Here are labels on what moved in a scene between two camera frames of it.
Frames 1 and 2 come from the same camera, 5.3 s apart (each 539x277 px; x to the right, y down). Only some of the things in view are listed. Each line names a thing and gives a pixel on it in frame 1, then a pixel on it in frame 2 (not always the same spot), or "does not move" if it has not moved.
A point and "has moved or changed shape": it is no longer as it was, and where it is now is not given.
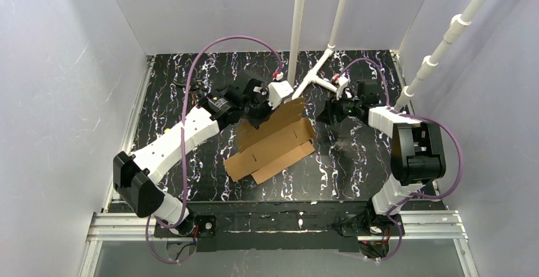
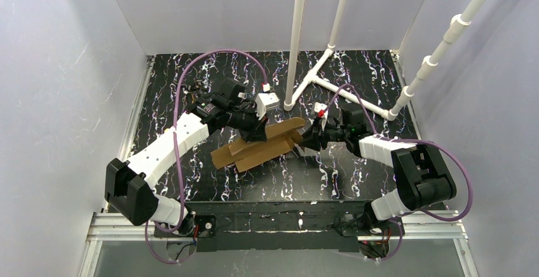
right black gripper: x=333 y=109 → x=317 y=134
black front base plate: x=269 y=226 does not move
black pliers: x=198 y=86 does not move
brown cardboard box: x=283 y=138 has moved or changed shape
